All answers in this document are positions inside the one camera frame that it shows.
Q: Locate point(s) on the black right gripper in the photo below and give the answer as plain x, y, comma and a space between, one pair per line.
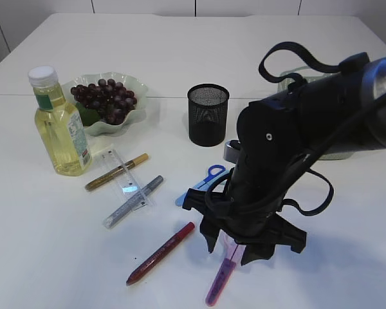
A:
245, 205

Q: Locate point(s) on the pink scissors purple sheath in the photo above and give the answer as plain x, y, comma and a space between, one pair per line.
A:
232, 259

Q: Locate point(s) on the blue scissors with sheath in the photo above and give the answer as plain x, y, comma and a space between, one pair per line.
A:
214, 172

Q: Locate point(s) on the purple artificial grape bunch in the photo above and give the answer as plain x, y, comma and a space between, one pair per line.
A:
107, 101

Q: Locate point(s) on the yellow liquid plastic bottle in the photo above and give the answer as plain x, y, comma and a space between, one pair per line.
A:
59, 124

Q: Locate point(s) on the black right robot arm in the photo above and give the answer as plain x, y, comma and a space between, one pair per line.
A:
279, 138

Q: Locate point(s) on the red marker pen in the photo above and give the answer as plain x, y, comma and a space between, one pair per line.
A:
160, 254

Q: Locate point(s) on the clear plastic ruler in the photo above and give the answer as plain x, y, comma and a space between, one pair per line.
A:
123, 181

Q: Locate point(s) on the silver marker pen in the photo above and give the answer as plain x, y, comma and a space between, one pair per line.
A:
136, 201

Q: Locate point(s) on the gold marker pen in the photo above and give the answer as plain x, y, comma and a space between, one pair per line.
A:
116, 172

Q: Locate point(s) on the black mesh pen cup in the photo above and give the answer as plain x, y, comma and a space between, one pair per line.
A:
207, 114

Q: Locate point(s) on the green plastic woven basket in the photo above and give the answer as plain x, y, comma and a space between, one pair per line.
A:
310, 75

